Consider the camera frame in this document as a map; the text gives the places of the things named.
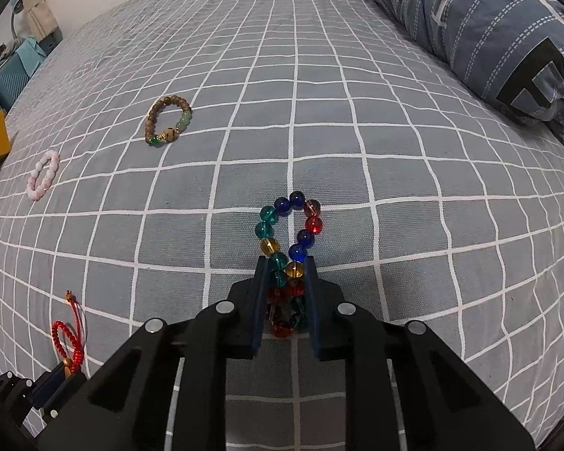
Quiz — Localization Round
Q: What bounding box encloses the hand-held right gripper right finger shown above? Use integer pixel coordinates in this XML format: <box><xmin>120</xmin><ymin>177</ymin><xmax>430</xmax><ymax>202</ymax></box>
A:
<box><xmin>303</xmin><ymin>256</ymin><xmax>537</xmax><ymax>451</ymax></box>

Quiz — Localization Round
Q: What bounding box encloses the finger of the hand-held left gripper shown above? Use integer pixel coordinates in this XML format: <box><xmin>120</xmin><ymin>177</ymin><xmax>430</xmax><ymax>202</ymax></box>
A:
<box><xmin>0</xmin><ymin>371</ymin><xmax>35</xmax><ymax>430</ymax></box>
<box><xmin>29</xmin><ymin>364</ymin><xmax>89</xmax><ymax>418</ymax></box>

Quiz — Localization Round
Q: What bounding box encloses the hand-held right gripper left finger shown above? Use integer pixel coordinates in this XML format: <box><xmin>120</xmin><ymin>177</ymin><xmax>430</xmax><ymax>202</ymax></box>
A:
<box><xmin>35</xmin><ymin>256</ymin><xmax>270</xmax><ymax>451</ymax></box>

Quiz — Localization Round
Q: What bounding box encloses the red cord bracelet gold bar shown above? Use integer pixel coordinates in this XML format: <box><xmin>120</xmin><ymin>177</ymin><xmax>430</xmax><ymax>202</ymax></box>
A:
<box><xmin>52</xmin><ymin>291</ymin><xmax>86</xmax><ymax>377</ymax></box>

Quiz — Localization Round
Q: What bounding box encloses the multicolour glass bead bracelet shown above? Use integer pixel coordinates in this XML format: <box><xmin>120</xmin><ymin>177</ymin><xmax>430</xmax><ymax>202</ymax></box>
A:
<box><xmin>255</xmin><ymin>190</ymin><xmax>321</xmax><ymax>339</ymax></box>

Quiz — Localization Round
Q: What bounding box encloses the folded blue patterned quilt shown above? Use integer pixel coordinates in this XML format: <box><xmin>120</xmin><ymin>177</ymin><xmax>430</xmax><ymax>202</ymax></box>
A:
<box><xmin>334</xmin><ymin>0</ymin><xmax>564</xmax><ymax>152</ymax></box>

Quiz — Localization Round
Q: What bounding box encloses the beige curtain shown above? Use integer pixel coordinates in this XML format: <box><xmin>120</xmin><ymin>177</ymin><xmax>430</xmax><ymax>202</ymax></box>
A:
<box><xmin>26</xmin><ymin>0</ymin><xmax>59</xmax><ymax>38</ymax></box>

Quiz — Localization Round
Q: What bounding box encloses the blue desk lamp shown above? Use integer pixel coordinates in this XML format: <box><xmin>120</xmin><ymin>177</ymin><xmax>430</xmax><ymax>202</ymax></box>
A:
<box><xmin>8</xmin><ymin>0</ymin><xmax>29</xmax><ymax>38</ymax></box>

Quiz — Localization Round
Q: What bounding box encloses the pale pink bead bracelet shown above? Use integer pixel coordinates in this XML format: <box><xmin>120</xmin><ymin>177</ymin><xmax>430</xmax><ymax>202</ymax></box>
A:
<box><xmin>27</xmin><ymin>149</ymin><xmax>60</xmax><ymax>201</ymax></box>

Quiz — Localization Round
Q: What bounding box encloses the brown wooden bead bracelet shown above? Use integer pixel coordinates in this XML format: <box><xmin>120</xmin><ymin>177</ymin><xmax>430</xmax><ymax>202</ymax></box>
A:
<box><xmin>145</xmin><ymin>96</ymin><xmax>193</xmax><ymax>147</ymax></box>

